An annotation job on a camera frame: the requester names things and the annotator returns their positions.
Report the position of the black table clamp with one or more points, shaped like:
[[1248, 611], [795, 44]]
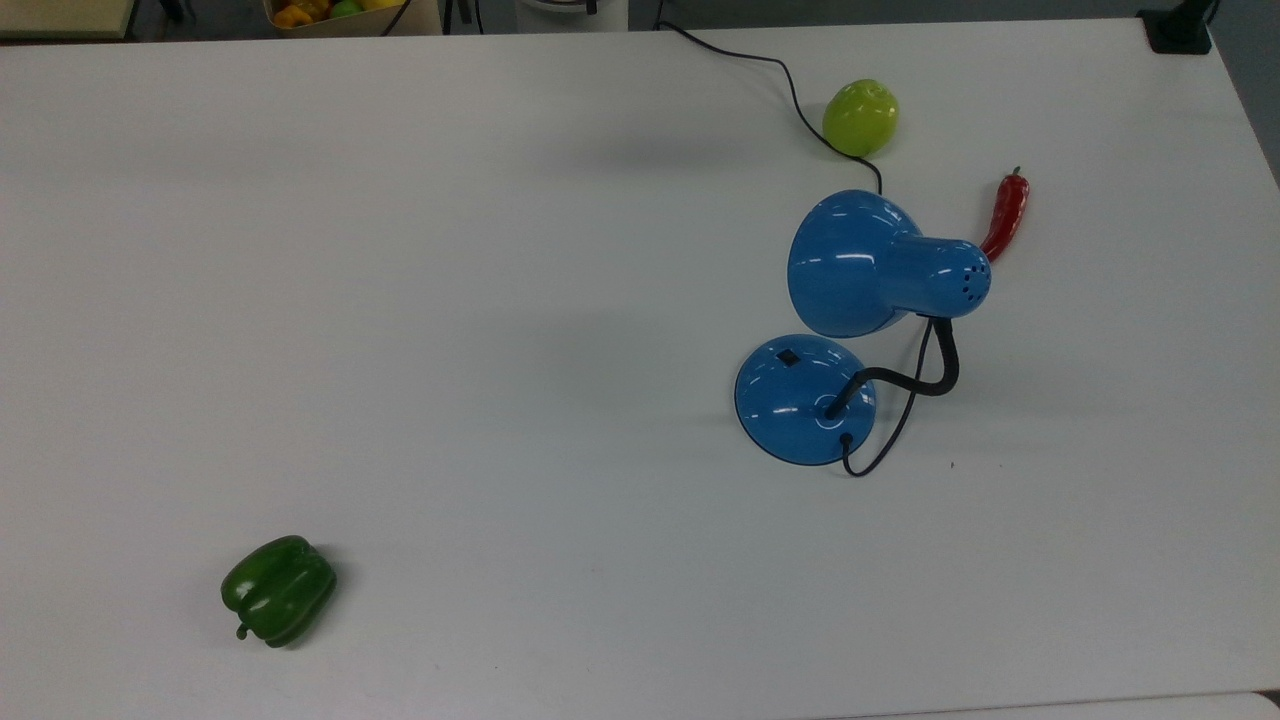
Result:
[[1178, 30]]

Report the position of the blue desk lamp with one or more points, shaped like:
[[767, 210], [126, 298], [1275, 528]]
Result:
[[850, 270]]

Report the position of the red chili pepper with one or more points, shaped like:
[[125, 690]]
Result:
[[1005, 215]]

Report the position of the beige table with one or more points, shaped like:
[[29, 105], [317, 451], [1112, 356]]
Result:
[[60, 18]]

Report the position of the green apple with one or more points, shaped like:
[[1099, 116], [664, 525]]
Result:
[[860, 118]]

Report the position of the green bell pepper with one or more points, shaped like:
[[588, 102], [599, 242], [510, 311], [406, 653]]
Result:
[[280, 590]]

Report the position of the orange bell pepper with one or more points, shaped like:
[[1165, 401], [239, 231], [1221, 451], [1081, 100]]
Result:
[[298, 14]]

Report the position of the cardboard box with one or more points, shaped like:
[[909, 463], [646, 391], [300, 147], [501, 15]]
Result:
[[415, 24]]

